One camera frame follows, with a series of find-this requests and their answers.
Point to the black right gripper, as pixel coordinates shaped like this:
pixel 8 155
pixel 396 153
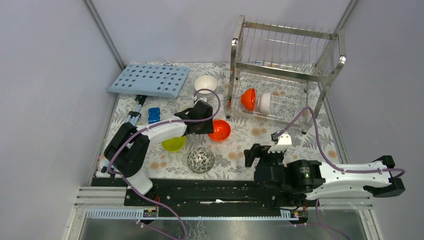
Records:
pixel 255 151

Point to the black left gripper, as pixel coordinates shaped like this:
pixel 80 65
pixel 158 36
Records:
pixel 209 128

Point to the white bowl front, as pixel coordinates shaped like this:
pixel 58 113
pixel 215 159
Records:
pixel 200 95

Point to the orange bowl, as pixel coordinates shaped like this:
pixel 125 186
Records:
pixel 248 99
pixel 221 130

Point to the lime green bowl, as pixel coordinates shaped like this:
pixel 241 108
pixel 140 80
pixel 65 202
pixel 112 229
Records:
pixel 174 144

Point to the leopard pattern bowl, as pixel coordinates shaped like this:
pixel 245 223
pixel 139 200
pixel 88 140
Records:
pixel 200 160

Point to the white pink bowl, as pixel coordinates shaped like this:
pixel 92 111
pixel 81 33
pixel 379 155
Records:
pixel 264 102

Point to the stainless steel dish rack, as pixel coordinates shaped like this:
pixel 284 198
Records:
pixel 298 65

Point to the beige bowl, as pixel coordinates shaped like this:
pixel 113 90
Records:
pixel 186 107

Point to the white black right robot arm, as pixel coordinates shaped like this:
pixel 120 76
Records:
pixel 313 179

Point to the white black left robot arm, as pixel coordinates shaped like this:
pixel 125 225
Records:
pixel 128 148

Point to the blue toy block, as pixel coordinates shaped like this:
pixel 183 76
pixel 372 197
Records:
pixel 154 115

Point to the blue perforated tray stand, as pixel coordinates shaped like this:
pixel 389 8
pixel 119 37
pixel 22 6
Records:
pixel 141 86

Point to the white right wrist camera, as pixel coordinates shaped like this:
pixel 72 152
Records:
pixel 284 142

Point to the white slotted cable duct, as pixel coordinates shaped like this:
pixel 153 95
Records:
pixel 152 214

